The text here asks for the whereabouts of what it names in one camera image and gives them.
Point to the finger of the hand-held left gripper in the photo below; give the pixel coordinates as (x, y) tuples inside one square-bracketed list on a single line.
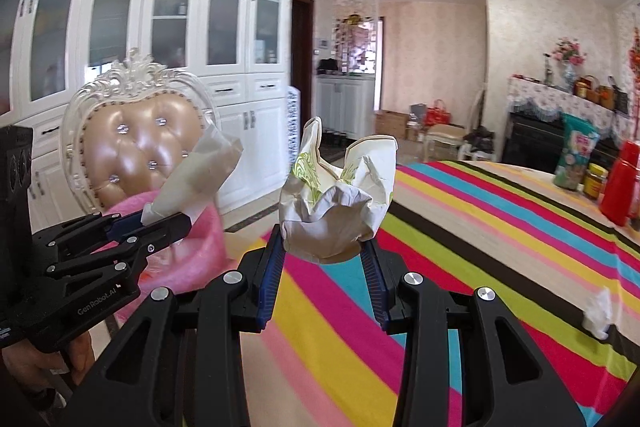
[(125, 224), (165, 234)]

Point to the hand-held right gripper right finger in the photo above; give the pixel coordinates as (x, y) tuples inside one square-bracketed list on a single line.
[(375, 287)]

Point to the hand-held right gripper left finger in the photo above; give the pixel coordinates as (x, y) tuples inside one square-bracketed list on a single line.
[(270, 277)]

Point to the pink plastic bin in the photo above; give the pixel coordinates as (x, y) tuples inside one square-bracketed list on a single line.
[(200, 252)]

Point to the beige tissue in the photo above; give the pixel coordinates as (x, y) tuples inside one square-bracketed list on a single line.
[(200, 172)]

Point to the printed paper cup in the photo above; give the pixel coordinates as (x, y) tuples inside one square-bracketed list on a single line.
[(330, 217)]

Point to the person's left hand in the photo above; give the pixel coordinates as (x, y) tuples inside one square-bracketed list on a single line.
[(82, 357)]

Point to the ornate white leather-backed chair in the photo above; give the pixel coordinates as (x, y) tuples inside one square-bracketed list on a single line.
[(135, 147)]

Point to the colourful striped tablecloth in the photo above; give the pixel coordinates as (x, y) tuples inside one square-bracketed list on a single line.
[(450, 232)]

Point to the white tower heater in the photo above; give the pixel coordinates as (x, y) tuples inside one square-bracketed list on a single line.
[(292, 127)]

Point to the cardboard box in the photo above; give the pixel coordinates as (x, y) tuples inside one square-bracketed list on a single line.
[(391, 124)]

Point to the white dining chair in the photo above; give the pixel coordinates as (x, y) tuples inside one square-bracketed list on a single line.
[(445, 134)]

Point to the grey paper bag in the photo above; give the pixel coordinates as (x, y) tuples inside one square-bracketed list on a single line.
[(418, 116)]

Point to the dark clothes pile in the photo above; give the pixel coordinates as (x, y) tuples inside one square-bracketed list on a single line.
[(478, 141)]

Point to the red gift bag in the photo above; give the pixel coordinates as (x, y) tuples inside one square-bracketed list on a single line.
[(436, 116)]

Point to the low white cabinet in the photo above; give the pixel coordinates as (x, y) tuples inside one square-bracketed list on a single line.
[(345, 107)]

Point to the black bag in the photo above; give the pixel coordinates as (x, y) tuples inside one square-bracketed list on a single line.
[(328, 67)]

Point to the dark wooden door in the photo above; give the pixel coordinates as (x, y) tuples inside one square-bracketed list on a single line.
[(301, 57)]

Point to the crumpled white tissue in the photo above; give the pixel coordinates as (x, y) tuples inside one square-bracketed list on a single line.
[(597, 314)]

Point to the tall white glass-door cabinet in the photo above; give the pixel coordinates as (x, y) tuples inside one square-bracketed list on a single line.
[(225, 7)]

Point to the green and pink snack bag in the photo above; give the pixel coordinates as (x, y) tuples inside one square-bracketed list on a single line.
[(575, 152)]

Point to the patterned glass screen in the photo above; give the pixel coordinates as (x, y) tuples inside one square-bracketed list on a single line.
[(357, 44)]

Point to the yellow-lidded jar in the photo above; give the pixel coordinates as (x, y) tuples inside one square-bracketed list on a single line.
[(595, 182)]

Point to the white floral lace cover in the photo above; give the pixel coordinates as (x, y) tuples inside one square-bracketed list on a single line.
[(535, 94)]

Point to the red thermos flask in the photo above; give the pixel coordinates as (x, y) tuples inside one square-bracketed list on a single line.
[(622, 182)]

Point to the red and yellow basket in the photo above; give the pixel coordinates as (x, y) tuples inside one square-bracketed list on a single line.
[(586, 91)]

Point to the orange basket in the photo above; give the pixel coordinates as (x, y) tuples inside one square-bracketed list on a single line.
[(607, 97)]

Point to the vase of pink flowers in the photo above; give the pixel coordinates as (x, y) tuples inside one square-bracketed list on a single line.
[(567, 54)]

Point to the dark handbag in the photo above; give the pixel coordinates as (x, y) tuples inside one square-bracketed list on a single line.
[(621, 99)]

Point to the red hanging ornament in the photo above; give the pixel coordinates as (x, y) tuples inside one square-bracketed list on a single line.
[(635, 57)]

